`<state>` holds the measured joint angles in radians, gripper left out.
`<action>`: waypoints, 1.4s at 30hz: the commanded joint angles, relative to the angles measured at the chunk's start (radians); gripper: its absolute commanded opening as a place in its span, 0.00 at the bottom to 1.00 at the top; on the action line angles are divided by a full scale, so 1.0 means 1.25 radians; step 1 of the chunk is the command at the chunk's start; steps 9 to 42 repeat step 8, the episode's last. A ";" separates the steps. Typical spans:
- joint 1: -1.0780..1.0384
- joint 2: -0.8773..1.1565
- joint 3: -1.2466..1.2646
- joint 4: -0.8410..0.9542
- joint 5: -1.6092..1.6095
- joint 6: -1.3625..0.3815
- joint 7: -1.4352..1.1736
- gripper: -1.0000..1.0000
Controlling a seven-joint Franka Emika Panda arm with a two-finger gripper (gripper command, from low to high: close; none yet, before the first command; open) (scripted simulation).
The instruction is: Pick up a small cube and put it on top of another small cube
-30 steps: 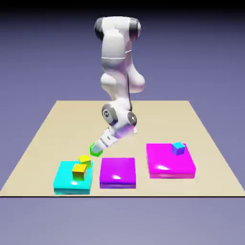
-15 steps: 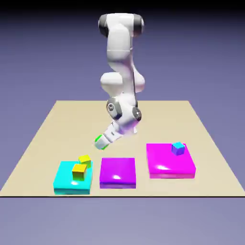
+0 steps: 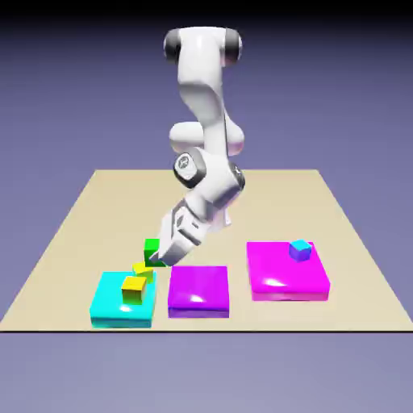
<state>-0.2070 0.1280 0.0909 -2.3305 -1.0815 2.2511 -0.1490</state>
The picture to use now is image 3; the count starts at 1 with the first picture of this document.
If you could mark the large magenta box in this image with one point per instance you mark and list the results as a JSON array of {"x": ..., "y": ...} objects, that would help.
[{"x": 284, "y": 274}]

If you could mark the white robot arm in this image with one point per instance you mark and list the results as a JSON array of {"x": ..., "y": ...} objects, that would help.
[{"x": 206, "y": 96}]

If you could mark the small blue cube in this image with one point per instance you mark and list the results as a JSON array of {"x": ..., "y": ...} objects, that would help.
[{"x": 300, "y": 250}]

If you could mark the small yellow cube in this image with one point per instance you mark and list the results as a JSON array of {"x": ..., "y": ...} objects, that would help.
[
  {"x": 141, "y": 267},
  {"x": 134, "y": 288}
]

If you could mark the large cyan box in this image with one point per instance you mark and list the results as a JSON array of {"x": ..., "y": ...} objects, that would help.
[{"x": 121, "y": 306}]

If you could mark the large purple box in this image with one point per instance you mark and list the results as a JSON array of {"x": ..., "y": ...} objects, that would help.
[{"x": 198, "y": 290}]

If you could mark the small green cube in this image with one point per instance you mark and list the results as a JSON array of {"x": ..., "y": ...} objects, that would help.
[{"x": 150, "y": 248}]

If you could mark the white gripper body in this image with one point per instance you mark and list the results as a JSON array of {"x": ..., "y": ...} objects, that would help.
[{"x": 176, "y": 246}]

